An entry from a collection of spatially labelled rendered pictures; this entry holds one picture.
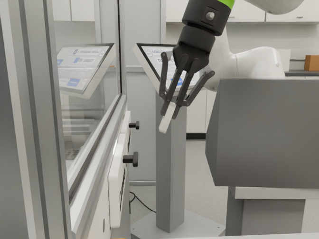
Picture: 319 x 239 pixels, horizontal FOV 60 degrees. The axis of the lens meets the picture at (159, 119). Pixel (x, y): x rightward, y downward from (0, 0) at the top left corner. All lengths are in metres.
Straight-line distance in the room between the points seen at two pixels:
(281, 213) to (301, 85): 0.42
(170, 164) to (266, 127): 0.92
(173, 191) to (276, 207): 0.88
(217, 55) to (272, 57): 0.18
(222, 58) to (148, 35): 1.31
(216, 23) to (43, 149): 0.47
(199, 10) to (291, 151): 0.49
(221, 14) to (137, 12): 1.72
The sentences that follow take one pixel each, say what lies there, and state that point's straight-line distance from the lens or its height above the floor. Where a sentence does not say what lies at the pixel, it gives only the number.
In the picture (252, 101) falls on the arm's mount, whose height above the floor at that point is 1.02.
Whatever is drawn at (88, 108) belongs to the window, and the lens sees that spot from 0.44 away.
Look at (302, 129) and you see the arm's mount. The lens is 0.88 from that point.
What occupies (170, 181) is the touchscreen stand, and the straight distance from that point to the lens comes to 1.70.
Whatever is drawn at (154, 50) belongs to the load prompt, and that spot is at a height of 1.16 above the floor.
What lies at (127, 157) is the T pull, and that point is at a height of 0.91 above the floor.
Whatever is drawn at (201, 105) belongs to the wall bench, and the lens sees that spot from 3.64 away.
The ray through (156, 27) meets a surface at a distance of 2.27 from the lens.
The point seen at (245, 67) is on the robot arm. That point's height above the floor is 1.10.
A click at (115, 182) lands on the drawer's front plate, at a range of 0.53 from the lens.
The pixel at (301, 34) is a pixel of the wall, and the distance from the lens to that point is 4.72.
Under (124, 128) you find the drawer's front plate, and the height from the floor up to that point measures 0.93.
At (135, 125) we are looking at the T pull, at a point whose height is 0.91.
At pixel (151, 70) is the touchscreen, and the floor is 1.06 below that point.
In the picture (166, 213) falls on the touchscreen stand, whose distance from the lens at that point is 1.83.
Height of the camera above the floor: 1.15
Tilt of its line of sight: 14 degrees down
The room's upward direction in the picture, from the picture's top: straight up
